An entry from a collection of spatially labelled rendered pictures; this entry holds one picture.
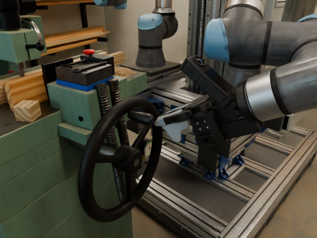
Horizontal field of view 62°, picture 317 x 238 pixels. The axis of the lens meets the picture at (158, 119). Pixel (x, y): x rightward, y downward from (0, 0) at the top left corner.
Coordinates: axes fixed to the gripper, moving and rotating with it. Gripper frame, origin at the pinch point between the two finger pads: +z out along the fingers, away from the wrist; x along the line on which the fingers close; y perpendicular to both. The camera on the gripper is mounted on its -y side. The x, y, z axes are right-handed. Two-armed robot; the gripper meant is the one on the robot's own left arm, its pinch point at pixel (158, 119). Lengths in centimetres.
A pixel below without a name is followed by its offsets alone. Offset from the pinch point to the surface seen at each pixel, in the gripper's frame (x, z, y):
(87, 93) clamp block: -5.4, 10.1, -11.2
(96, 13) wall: 290, 259, -136
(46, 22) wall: 192, 256, -129
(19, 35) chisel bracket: -5.0, 22.9, -30.4
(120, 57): 36, 33, -20
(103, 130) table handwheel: -11.5, 3.7, -3.7
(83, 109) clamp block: -5.8, 13.5, -8.7
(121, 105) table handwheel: -5.3, 2.7, -6.0
